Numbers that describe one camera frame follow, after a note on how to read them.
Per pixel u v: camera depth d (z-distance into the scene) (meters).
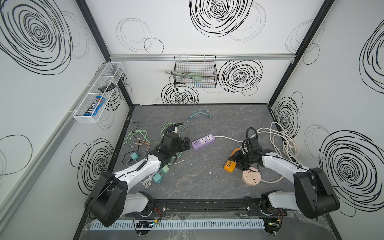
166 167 0.85
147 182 0.81
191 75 0.91
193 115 1.12
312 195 0.42
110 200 0.41
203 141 0.96
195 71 0.89
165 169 0.84
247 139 0.73
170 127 0.63
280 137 1.01
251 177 0.82
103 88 0.78
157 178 0.81
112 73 0.94
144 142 0.98
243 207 0.75
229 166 0.84
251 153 0.71
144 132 1.02
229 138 1.01
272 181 0.81
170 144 0.65
